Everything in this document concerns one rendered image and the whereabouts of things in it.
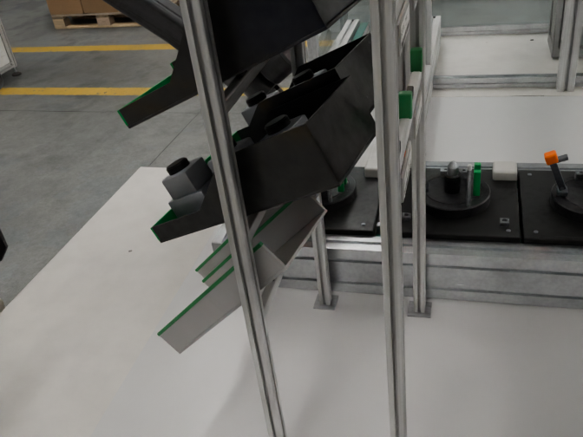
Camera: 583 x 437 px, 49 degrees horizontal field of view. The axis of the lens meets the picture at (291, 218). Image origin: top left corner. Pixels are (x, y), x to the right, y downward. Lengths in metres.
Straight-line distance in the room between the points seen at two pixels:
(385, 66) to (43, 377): 0.85
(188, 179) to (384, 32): 0.34
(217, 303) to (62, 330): 0.51
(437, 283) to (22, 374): 0.75
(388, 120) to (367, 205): 0.65
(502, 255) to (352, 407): 0.36
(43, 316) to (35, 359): 0.12
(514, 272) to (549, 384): 0.20
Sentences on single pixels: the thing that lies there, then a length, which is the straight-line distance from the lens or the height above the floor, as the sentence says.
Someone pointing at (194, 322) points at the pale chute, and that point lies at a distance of 0.89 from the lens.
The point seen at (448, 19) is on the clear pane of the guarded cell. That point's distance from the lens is 2.50.
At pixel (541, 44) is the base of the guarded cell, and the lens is 2.40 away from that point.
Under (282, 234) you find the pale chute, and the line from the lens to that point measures 0.89.
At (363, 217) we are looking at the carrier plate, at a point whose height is 0.97.
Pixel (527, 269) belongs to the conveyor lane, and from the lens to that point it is 1.15.
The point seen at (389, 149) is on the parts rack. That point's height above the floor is 1.35.
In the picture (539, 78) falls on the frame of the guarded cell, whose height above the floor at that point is 0.89.
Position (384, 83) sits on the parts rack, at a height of 1.42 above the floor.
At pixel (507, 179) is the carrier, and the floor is 0.97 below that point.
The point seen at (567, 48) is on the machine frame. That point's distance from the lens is 1.97.
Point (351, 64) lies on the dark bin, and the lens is 0.80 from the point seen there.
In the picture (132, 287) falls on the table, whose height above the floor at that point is 0.86.
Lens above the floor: 1.63
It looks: 33 degrees down
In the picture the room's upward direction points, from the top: 8 degrees counter-clockwise
